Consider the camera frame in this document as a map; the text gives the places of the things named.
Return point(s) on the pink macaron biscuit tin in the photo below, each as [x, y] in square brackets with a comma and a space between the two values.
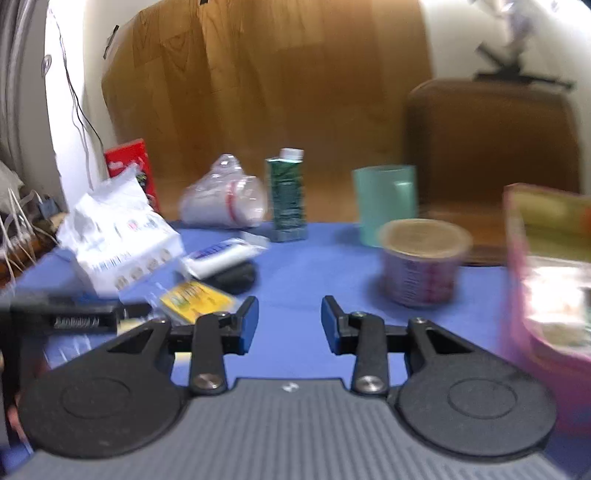
[548, 255]

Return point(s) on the white tissue pack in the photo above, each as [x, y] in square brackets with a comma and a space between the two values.
[115, 237]

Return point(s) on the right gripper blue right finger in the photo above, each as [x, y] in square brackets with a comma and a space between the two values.
[331, 317]

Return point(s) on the green drink carton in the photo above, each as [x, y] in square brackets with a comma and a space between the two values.
[286, 191]

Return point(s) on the bagged paper cups stack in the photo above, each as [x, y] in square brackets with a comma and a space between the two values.
[224, 197]

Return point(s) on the mint green mug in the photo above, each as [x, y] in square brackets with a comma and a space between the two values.
[383, 194]

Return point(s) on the red snack box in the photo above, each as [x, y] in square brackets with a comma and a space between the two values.
[133, 155]

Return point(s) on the paper snack cup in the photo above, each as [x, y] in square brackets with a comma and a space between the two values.
[421, 259]

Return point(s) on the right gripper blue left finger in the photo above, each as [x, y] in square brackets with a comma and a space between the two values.
[247, 318]

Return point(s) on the white wet wipes pack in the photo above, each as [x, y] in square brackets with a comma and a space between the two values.
[203, 264]

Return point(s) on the yellow card packet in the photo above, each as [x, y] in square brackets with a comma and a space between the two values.
[187, 301]

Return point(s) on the wooden panel board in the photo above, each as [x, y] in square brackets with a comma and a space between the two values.
[195, 80]

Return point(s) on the white power strip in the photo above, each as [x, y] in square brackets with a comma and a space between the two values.
[517, 25]

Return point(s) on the black round lid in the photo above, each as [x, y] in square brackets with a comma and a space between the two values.
[235, 280]

